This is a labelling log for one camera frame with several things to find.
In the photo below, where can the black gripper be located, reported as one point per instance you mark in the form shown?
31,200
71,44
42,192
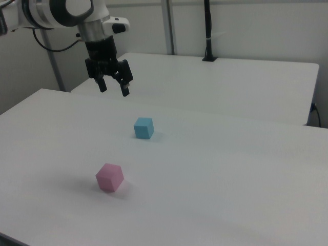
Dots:
101,52

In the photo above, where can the blue cube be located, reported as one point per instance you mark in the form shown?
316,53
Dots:
143,128

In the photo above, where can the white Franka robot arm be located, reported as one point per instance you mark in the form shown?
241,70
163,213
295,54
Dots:
46,12

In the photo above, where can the pink cube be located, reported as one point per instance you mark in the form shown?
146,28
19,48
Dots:
109,178

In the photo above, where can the white side table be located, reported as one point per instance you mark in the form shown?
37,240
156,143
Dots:
205,84

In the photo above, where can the grey metal frame post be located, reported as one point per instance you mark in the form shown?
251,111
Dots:
170,25
54,64

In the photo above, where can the black camera stand pole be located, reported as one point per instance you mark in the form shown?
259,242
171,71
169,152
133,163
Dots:
208,28

